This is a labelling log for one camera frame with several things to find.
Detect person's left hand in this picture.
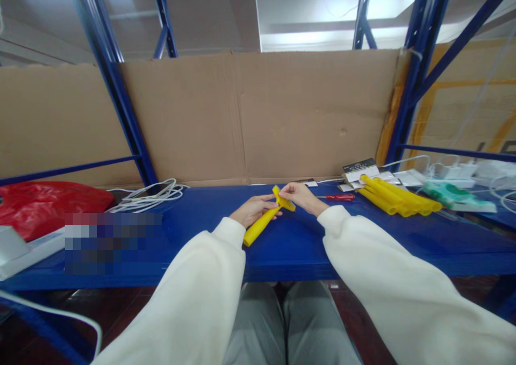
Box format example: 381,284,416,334
228,193,284,230

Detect person's right hand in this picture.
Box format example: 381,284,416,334
278,182,330,217

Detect yellow plastic piece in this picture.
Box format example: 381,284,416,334
271,184,297,214

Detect yellow plastic tube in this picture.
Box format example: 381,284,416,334
242,202,288,247

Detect blue metal shelving rack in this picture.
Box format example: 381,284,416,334
0,0,516,365

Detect pile of small product cards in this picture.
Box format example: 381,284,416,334
336,158,424,192

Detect large brown cardboard sheet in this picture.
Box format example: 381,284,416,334
0,47,412,188

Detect pile of yellow plastic tubes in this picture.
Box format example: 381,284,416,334
357,174,443,218

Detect person's legs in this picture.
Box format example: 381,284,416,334
222,281,363,365

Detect green and white packet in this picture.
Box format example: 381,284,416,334
421,181,498,214

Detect cardboard box with yellow stripes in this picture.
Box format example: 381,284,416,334
377,34,516,168

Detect white plastic bag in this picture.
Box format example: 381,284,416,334
475,158,516,184

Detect red plastic bag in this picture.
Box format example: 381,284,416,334
0,181,116,242

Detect white power strip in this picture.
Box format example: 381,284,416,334
0,224,67,281

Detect bundle of white cables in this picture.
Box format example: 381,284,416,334
105,178,190,214

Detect white charger with cable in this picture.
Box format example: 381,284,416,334
428,158,479,189

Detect white cable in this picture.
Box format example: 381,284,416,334
0,289,103,359

